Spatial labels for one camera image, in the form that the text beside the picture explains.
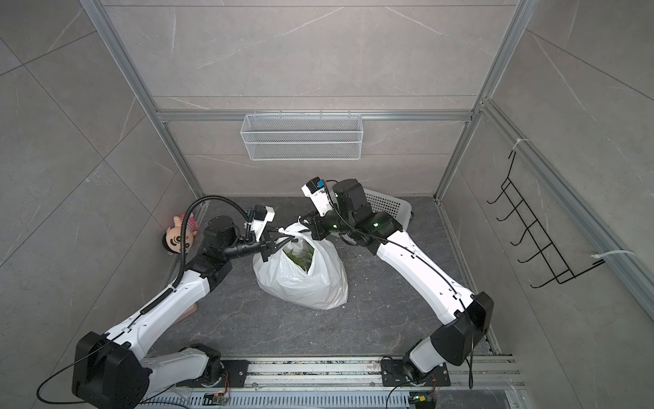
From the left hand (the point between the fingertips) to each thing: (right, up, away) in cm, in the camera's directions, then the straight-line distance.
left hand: (294, 231), depth 71 cm
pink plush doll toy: (-51, -3, +25) cm, 57 cm away
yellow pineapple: (0, -8, +15) cm, 16 cm away
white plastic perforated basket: (+39, +8, +36) cm, 54 cm away
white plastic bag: (+2, -11, 0) cm, 12 cm away
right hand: (+3, +3, -2) cm, 5 cm away
